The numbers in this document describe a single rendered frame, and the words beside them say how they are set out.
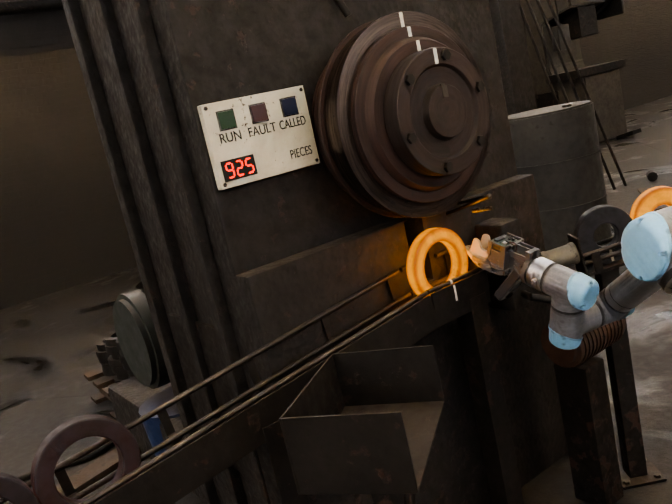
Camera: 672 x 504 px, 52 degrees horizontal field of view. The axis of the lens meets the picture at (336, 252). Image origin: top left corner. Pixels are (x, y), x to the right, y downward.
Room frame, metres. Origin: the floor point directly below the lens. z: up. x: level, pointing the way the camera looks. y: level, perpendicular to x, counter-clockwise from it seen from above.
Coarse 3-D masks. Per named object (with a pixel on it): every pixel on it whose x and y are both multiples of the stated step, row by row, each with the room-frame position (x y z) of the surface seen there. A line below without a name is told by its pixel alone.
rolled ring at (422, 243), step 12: (432, 228) 1.66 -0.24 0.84; (444, 228) 1.66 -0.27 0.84; (420, 240) 1.62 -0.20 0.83; (432, 240) 1.63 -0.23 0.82; (444, 240) 1.65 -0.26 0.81; (456, 240) 1.67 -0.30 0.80; (408, 252) 1.62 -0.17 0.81; (420, 252) 1.60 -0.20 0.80; (456, 252) 1.67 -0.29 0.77; (408, 264) 1.61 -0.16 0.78; (420, 264) 1.60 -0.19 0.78; (456, 264) 1.68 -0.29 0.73; (408, 276) 1.61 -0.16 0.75; (420, 276) 1.59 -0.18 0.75; (456, 276) 1.66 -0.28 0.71; (420, 288) 1.59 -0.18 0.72
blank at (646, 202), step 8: (648, 192) 1.75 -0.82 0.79; (656, 192) 1.74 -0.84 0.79; (664, 192) 1.74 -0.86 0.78; (640, 200) 1.75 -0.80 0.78; (648, 200) 1.74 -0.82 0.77; (656, 200) 1.74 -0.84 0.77; (664, 200) 1.74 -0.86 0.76; (632, 208) 1.76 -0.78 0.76; (640, 208) 1.74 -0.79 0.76; (648, 208) 1.74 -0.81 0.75; (632, 216) 1.76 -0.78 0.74; (640, 216) 1.74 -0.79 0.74
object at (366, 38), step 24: (384, 24) 1.59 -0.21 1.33; (408, 24) 1.63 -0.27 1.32; (432, 24) 1.67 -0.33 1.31; (360, 48) 1.55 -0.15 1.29; (336, 72) 1.55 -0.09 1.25; (480, 72) 1.74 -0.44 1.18; (336, 96) 1.50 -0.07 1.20; (336, 120) 1.50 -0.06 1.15; (336, 144) 1.52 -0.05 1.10; (360, 168) 1.51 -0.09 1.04; (480, 168) 1.71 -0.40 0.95; (360, 192) 1.56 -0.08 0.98; (384, 192) 1.54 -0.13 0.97; (456, 192) 1.66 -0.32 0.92; (408, 216) 1.57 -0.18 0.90
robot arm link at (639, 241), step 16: (640, 224) 1.19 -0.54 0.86; (656, 224) 1.17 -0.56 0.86; (624, 240) 1.23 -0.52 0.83; (640, 240) 1.19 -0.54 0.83; (656, 240) 1.16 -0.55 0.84; (624, 256) 1.23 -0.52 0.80; (640, 256) 1.19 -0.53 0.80; (656, 256) 1.16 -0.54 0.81; (640, 272) 1.19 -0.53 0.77; (656, 272) 1.16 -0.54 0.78
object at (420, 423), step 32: (352, 352) 1.26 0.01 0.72; (384, 352) 1.24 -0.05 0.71; (416, 352) 1.22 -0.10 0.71; (320, 384) 1.20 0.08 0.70; (352, 384) 1.27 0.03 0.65; (384, 384) 1.24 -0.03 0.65; (416, 384) 1.22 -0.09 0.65; (288, 416) 1.06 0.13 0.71; (320, 416) 1.01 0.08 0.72; (352, 416) 0.99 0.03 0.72; (384, 416) 0.97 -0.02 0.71; (416, 416) 1.17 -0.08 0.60; (288, 448) 1.04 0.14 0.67; (320, 448) 1.01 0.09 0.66; (352, 448) 1.00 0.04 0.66; (384, 448) 0.98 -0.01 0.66; (416, 448) 1.07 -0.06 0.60; (320, 480) 1.02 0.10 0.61; (352, 480) 1.00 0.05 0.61; (384, 480) 0.98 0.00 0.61; (416, 480) 0.99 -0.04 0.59
